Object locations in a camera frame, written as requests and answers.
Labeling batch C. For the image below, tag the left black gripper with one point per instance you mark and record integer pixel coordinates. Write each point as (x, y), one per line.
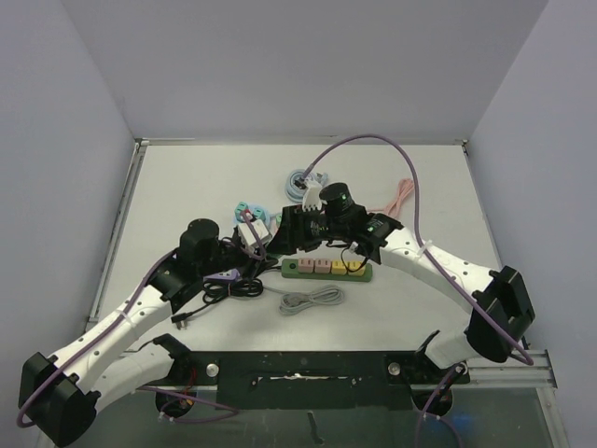
(252, 262)

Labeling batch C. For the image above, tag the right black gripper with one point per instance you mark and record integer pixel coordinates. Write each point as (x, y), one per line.
(289, 229)

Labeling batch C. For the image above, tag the pink charger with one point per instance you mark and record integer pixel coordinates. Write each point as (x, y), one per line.
(322, 266)
(305, 265)

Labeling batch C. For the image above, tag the yellow charger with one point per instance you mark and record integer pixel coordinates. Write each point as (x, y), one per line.
(356, 268)
(338, 268)

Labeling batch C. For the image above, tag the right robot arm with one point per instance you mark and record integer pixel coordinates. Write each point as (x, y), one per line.
(497, 302)

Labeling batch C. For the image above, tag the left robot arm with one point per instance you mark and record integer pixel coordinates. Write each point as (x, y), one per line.
(62, 394)

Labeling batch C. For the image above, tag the green power strip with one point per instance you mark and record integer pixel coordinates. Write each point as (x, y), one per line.
(289, 270)

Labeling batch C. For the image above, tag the purple power strip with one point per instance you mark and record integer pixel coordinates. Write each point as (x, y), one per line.
(229, 276)

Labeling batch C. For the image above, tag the blue round power strip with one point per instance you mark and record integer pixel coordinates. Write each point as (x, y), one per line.
(251, 206)

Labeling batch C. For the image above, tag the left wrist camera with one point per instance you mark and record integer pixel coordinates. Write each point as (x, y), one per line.
(254, 235)

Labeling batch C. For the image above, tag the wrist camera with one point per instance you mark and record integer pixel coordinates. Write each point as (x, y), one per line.
(254, 235)
(311, 201)

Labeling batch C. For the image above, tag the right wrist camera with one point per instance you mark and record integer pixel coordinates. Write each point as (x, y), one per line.
(311, 201)

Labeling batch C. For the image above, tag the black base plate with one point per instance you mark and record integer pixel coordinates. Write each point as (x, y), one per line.
(291, 381)

